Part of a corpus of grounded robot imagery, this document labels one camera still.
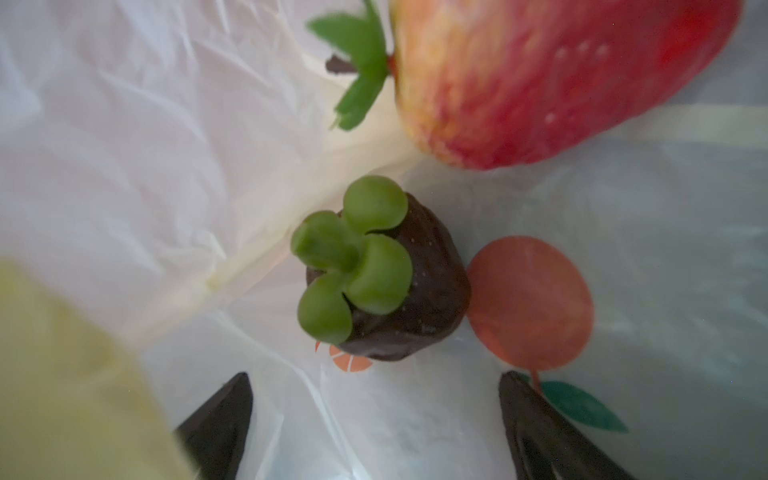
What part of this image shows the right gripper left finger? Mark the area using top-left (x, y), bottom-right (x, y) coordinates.
top-left (175, 372), bottom-right (254, 480)

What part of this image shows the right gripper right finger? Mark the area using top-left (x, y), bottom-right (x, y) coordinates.
top-left (498, 371), bottom-right (634, 480)

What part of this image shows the dark purple mangosteen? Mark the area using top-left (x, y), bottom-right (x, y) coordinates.
top-left (290, 175), bottom-right (471, 362)

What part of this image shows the yellow translucent plastic bag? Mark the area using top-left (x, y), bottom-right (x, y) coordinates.
top-left (1, 1), bottom-right (767, 479)

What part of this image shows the red strawberry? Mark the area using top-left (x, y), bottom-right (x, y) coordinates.
top-left (307, 0), bottom-right (744, 170)

